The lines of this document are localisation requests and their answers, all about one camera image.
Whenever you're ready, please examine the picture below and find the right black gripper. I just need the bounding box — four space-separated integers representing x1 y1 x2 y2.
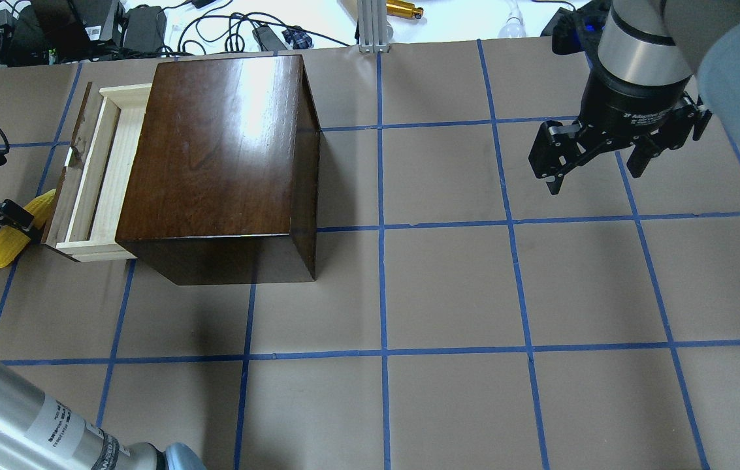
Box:
528 69 713 195

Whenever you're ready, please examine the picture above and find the yellow toy corn cob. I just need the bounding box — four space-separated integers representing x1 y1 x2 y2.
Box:
0 189 57 270

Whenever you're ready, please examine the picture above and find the wooden drawer with white handle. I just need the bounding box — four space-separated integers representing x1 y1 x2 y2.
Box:
43 83 152 262

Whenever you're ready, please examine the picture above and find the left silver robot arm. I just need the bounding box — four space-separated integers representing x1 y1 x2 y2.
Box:
0 362 204 469

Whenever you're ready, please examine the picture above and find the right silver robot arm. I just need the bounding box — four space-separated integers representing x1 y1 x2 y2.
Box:
528 1 740 195

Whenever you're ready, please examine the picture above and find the dark wooden drawer box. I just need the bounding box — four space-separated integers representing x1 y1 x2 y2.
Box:
115 55 320 286

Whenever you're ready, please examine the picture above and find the black power brick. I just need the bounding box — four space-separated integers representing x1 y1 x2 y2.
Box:
122 6 167 54

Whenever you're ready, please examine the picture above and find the yellow gold cylinder tool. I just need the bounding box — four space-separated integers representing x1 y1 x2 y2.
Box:
385 0 425 20

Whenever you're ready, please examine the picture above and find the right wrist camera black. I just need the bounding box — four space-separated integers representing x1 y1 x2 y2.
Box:
540 1 613 55

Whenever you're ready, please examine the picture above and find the aluminium frame post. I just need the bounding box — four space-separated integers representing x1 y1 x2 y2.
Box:
357 0 390 54

